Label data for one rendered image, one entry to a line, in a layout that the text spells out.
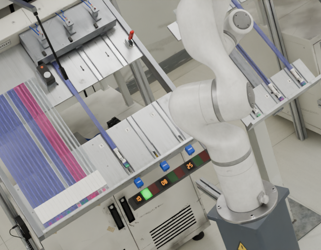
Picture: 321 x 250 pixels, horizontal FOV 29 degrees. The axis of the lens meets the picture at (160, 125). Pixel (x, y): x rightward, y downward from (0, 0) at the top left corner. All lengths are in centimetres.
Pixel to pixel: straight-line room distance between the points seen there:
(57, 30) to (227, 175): 92
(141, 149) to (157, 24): 220
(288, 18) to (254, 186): 146
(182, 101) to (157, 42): 269
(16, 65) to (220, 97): 97
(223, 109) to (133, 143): 64
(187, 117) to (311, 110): 155
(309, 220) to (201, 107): 128
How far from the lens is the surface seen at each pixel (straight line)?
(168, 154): 217
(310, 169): 310
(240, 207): 183
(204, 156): 222
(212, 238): 289
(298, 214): 285
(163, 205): 267
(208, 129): 171
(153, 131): 222
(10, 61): 236
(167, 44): 437
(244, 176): 177
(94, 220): 254
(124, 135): 221
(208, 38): 163
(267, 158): 258
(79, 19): 236
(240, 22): 198
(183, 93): 166
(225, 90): 162
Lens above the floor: 189
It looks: 29 degrees down
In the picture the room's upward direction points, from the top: 22 degrees counter-clockwise
